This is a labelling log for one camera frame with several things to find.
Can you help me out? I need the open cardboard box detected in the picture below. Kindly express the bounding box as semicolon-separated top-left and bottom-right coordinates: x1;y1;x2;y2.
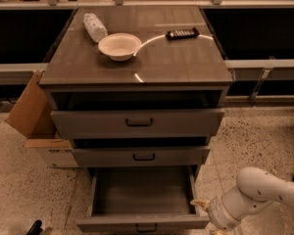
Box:
6;70;77;168

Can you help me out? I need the grey bottom drawer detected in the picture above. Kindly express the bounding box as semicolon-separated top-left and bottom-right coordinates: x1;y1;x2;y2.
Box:
76;165;209;235

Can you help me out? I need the grey middle drawer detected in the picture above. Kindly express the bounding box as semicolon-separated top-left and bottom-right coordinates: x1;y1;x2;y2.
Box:
73;146;210;167

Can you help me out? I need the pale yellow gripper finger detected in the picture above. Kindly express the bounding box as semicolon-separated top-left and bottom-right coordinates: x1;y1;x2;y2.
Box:
190;200;209;212

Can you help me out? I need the black caster bottom left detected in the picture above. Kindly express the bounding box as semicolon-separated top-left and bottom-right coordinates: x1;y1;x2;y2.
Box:
26;219;43;235

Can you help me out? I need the white paper bowl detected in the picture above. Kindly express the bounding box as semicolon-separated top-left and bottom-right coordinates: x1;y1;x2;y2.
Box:
98;33;142;62

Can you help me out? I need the grey three-drawer cabinet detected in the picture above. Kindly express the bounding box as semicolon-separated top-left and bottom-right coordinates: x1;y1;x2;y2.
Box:
38;5;235;183

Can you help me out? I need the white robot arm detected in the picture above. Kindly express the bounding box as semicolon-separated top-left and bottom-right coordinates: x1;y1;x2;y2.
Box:
190;167;294;231

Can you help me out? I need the grey drawer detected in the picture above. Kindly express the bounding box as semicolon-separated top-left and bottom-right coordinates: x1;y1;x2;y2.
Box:
73;146;210;167
76;165;209;235
51;109;224;139

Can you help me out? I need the black remote control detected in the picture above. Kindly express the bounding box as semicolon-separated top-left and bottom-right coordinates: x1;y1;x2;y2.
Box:
166;27;200;40

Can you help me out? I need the grey top drawer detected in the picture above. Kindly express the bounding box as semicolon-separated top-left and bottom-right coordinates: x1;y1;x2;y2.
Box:
51;109;224;139

